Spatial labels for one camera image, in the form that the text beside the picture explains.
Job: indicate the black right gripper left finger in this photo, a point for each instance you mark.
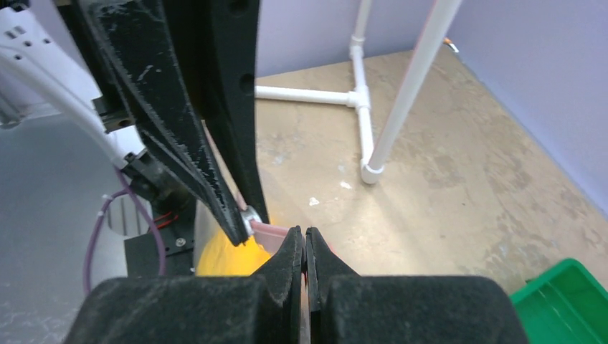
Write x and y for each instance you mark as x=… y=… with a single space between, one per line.
x=261 y=308

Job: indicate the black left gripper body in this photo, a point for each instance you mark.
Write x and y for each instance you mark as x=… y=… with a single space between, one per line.
x=108 y=106

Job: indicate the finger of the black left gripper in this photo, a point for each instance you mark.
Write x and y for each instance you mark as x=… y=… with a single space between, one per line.
x=216 y=46
x=135 y=41

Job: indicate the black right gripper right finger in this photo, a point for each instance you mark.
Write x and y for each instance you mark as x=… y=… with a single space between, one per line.
x=346 y=307

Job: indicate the yellow toy bell pepper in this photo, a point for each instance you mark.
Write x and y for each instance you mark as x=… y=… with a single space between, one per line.
x=221 y=258

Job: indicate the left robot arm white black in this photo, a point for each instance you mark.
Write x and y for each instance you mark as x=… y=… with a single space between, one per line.
x=30 y=54

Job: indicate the green plastic tray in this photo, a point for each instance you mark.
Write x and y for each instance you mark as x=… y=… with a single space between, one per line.
x=564 y=304

